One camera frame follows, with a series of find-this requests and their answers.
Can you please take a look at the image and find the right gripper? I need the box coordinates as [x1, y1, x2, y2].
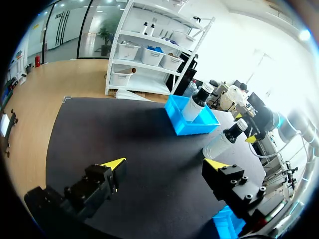
[233, 105, 275, 144]

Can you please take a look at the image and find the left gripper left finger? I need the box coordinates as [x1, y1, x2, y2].
[64, 157, 127, 220]

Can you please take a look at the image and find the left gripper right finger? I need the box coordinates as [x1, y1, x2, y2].
[201, 158, 267, 221]

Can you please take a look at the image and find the blue plastic bin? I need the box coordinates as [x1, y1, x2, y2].
[212, 205, 247, 239]
[164, 94, 221, 136]

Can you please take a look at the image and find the person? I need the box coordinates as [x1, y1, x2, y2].
[225, 83, 249, 112]

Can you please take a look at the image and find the white cable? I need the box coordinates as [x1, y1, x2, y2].
[248, 129, 315, 162]

